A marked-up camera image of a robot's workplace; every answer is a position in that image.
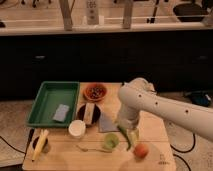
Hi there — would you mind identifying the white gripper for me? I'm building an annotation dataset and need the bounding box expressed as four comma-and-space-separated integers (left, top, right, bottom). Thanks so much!
117, 107, 140, 130

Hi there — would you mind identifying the green chili pepper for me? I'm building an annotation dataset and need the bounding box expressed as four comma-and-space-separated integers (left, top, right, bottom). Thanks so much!
117, 125, 131, 151

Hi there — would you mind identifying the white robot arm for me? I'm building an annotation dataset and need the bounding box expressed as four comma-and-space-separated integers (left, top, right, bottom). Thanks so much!
117, 78, 213, 142

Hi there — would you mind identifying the green plastic cup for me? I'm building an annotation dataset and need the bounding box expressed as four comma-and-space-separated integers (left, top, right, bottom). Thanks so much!
103, 133, 119, 150

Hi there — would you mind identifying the white plastic cup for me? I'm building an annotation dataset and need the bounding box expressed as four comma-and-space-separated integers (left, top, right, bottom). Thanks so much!
68, 120, 86, 138

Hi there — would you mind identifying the grey cloth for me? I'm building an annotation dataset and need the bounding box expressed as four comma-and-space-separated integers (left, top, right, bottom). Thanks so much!
99, 113, 118, 133

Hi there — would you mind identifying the orange peach fruit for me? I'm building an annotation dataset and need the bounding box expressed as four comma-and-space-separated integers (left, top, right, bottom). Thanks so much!
133, 143, 149, 158

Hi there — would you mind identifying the beige block in bowl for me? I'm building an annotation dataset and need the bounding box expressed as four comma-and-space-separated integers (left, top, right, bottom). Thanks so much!
84, 103, 95, 125

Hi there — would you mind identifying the orange bowl with beans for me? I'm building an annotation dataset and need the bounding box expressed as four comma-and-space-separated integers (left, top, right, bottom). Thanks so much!
83, 83, 107, 102

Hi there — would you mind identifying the dark bowl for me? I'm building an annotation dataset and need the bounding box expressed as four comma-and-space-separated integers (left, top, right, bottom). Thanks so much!
77, 103, 101, 126

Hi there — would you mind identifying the gold spoon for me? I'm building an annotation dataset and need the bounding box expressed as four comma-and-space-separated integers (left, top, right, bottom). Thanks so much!
76, 145, 112, 153

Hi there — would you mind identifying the grey sponge in tray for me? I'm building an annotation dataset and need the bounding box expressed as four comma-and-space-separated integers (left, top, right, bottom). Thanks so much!
53, 104, 69, 122

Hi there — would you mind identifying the green plastic tray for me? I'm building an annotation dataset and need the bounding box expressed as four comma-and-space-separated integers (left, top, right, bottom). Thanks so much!
27, 81, 80, 128

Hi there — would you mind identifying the blue black object on floor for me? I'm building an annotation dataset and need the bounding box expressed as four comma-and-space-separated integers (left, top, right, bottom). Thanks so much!
184, 92, 211, 107

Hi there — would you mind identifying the small black dish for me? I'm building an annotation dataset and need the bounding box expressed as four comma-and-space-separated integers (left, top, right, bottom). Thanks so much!
32, 137, 51, 153

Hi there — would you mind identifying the black office chair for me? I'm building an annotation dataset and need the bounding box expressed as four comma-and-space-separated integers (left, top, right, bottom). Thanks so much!
173, 2, 208, 22

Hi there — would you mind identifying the black cable left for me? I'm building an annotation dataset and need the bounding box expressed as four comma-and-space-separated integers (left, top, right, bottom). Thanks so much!
0, 127, 36, 159

